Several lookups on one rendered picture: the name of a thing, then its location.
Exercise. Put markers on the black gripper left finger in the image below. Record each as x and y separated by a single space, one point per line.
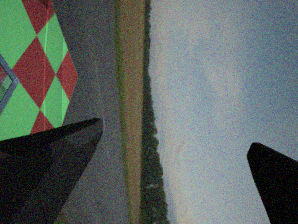
39 171

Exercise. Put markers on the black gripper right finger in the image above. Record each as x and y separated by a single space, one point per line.
276 178

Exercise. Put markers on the low clear wall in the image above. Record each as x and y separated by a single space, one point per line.
4 82

